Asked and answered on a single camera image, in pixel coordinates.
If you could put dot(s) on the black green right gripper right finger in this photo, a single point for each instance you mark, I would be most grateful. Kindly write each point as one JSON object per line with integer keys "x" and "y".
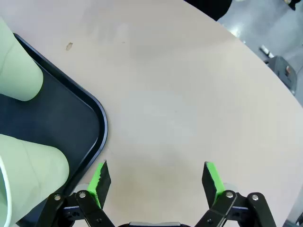
{"x": 210, "y": 184}

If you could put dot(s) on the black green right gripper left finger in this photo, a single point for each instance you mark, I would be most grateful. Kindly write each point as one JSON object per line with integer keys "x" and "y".
{"x": 99, "y": 184}

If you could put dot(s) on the pale green plastic cup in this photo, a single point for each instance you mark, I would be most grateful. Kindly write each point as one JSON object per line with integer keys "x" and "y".
{"x": 30, "y": 170}
{"x": 16, "y": 71}

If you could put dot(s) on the black plastic serving tray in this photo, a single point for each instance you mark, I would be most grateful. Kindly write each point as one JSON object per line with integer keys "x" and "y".
{"x": 59, "y": 113}

